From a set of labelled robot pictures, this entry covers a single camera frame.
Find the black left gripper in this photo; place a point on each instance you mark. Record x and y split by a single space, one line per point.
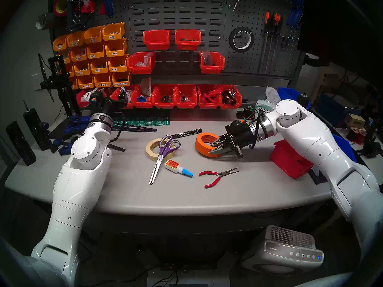
109 104

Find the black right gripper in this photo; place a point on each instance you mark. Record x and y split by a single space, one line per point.
244 139

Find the orange tape roll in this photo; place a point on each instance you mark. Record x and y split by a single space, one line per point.
200 146

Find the black tape roll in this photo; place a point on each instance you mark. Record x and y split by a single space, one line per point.
231 39

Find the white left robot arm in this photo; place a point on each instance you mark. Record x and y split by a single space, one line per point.
77 181

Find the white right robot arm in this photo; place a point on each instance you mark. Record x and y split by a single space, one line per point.
314 140

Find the beige masking tape roll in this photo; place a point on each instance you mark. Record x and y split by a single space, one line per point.
149 152

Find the red yellow tape roll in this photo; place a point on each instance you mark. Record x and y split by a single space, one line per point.
57 5

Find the grey pegboard back panel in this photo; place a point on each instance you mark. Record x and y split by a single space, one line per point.
194 17

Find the yellow plastic parts bin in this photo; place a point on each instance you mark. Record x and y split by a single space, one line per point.
99 66
93 35
95 51
74 39
82 68
121 79
102 81
115 47
66 57
59 44
113 31
78 54
118 63
74 84
70 70
86 83

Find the clear plastic hardware bag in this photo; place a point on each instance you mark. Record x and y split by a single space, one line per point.
129 95

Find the red plastic storage bin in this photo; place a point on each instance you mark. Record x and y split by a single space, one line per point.
185 105
208 105
156 39
187 44
128 105
80 99
140 68
164 105
230 106
211 69
287 160
142 105

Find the small blue plastic part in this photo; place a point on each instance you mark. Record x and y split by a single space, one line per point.
142 99

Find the black battery holder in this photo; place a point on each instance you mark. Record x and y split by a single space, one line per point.
244 113

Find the black marker pen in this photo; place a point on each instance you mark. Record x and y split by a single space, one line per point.
188 133

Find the pile of blue clamps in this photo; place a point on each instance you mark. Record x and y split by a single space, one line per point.
76 122

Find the green cutting mat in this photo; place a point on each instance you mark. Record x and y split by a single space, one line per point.
146 121

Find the black tripod rods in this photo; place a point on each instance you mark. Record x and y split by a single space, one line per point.
140 128

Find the black metal fixture stand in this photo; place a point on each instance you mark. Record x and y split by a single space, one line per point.
59 80

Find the clear plastic parts bag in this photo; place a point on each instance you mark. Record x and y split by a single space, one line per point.
143 62
208 58

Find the Kimtech tissue box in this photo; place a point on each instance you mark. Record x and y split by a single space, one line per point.
263 106

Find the glue bottle with blue cap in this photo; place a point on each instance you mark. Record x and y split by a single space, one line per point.
173 165

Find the black soldering iron pen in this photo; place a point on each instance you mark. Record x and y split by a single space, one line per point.
42 66

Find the black cylindrical tool holder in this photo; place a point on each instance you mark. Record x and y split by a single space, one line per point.
21 146
304 101
37 129

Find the blue plastic storage bin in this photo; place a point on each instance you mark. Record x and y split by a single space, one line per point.
344 144
287 93

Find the black bar clamp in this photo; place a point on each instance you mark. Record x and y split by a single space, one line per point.
74 20

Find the dark blue storage bin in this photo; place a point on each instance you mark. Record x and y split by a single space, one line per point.
329 110

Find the white Coway air purifier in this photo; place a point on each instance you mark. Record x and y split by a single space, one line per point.
275 250

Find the black carabiner hook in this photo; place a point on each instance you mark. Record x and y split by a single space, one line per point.
283 42

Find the black power strip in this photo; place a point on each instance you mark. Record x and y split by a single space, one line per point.
191 265

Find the small cardboard box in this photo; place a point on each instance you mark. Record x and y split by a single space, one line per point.
356 122

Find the small silver scissors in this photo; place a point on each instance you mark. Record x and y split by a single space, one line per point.
238 1

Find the black desktop device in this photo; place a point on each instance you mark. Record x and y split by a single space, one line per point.
371 146

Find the white side table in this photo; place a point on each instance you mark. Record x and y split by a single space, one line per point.
375 169

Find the black computer monitor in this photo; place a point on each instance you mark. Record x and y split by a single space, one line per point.
344 20

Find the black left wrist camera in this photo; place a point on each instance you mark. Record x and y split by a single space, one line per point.
97 99

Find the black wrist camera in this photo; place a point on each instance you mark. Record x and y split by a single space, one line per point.
236 125
97 99

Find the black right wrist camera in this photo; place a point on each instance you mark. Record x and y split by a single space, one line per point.
236 125

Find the grey duct tape roll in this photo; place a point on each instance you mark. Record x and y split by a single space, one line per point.
48 20

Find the black printed frame part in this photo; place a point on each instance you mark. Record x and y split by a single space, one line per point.
317 177

